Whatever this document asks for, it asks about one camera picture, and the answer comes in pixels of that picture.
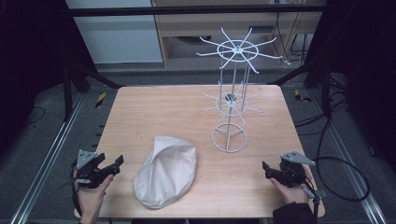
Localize yellow black tape marker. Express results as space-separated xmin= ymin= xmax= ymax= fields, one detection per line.
xmin=94 ymin=91 xmax=107 ymax=109
xmin=293 ymin=89 xmax=313 ymax=104

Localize grey cable plug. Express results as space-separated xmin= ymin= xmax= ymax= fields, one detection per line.
xmin=299 ymin=184 xmax=329 ymax=200

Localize aluminium floor rail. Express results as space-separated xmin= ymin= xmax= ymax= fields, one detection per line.
xmin=306 ymin=89 xmax=389 ymax=224
xmin=9 ymin=92 xmax=86 ymax=224

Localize black floor cables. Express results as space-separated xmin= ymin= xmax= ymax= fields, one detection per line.
xmin=293 ymin=73 xmax=354 ymax=138

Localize thin black floor cable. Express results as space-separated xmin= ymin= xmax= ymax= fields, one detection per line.
xmin=23 ymin=105 xmax=47 ymax=126

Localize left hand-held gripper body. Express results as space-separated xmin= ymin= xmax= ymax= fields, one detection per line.
xmin=74 ymin=149 xmax=108 ymax=189

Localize black cables under desk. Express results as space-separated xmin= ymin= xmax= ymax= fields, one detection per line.
xmin=272 ymin=12 xmax=310 ymax=67

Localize white wire display rack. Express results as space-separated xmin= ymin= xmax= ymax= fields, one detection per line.
xmin=195 ymin=27 xmax=284 ymax=154

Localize light wooden desk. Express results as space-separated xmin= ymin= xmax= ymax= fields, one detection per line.
xmin=150 ymin=0 xmax=326 ymax=68

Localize person's left hand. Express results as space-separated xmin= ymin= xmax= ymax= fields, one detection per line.
xmin=74 ymin=174 xmax=115 ymax=217

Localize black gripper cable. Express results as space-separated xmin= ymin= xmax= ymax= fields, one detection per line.
xmin=70 ymin=159 xmax=83 ymax=217
xmin=306 ymin=118 xmax=372 ymax=203

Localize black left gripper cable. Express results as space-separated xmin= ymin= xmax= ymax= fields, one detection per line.
xmin=70 ymin=159 xmax=83 ymax=217

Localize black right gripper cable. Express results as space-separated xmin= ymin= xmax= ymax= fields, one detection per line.
xmin=306 ymin=118 xmax=372 ymax=203

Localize black curtain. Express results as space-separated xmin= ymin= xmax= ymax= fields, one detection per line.
xmin=0 ymin=0 xmax=97 ymax=157
xmin=306 ymin=0 xmax=396 ymax=174

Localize black metal stand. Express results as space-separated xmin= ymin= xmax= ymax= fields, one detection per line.
xmin=267 ymin=61 xmax=334 ymax=118
xmin=61 ymin=61 xmax=123 ymax=123

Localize person's right hand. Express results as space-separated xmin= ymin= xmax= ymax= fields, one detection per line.
xmin=269 ymin=176 xmax=313 ymax=205

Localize black horizontal frame bar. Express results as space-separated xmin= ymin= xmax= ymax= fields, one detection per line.
xmin=66 ymin=4 xmax=328 ymax=18

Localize white cabinet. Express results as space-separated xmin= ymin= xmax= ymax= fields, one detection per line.
xmin=64 ymin=0 xmax=164 ymax=65

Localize white cap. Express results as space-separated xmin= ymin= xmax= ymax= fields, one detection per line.
xmin=133 ymin=134 xmax=198 ymax=210

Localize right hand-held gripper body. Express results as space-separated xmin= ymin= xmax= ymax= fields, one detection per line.
xmin=274 ymin=150 xmax=317 ymax=189

